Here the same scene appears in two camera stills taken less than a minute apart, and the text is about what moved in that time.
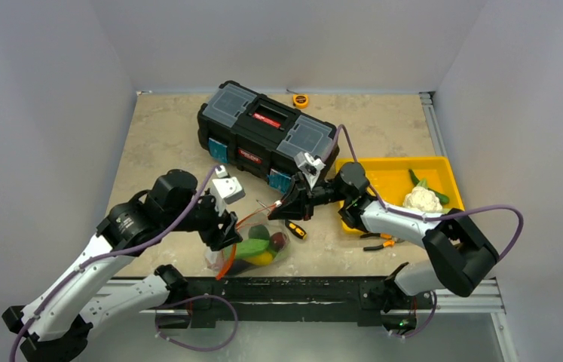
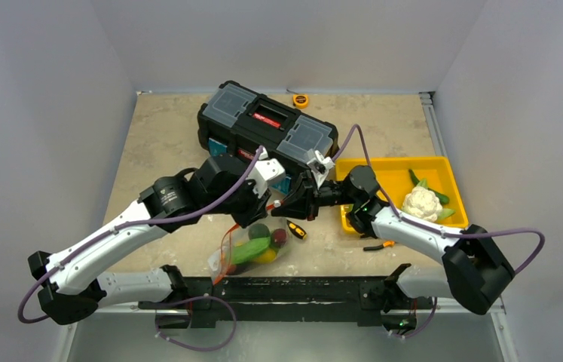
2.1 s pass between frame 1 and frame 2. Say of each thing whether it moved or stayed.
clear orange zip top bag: stayed
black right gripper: stayed
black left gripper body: moved
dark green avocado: stayed
